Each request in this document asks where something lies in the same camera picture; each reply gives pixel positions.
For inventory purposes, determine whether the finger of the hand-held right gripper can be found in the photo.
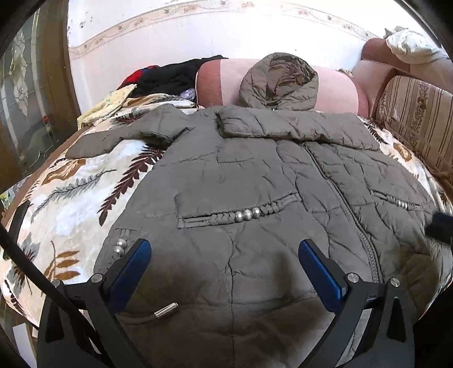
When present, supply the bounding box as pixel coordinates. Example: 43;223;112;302
426;211;453;245

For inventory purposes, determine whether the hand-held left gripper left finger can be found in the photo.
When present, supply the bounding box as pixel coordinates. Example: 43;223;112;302
37;238;153;368

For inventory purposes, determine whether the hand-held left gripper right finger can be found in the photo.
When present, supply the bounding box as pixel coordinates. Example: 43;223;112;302
298;239;416;368

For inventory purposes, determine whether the grey quilted hooded jacket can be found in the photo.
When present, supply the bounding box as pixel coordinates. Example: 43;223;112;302
65;52;440;368

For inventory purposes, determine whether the leaf print blanket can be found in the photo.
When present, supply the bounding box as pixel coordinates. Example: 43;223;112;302
0;93;453;342

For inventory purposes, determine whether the striped sofa backrest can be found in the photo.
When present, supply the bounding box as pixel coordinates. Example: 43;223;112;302
370;69;453;185

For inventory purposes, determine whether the pale pink pillow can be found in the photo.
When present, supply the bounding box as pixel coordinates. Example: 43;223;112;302
352;59;394;114

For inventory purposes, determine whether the yellow floral cloth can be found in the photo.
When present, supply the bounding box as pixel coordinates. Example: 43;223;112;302
77;84;137;129

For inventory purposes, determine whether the white cloth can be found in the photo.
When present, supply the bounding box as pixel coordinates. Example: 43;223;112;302
384;26;451;65

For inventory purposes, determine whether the brownish pink cushion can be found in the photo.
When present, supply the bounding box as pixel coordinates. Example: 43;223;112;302
361;37;412;71

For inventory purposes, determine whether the red cloth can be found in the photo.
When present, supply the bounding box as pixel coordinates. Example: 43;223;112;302
118;65;160;90

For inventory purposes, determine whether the black cloth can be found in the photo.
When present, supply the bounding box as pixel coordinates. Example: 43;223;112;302
120;55;229;99

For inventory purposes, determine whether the pink bolster pillow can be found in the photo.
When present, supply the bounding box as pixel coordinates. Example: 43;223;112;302
195;58;370;117

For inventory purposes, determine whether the wooden glass door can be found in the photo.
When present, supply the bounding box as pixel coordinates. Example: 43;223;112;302
0;0;83;193

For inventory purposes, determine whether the black cable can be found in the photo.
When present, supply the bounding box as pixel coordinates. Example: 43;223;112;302
0;222;91;356

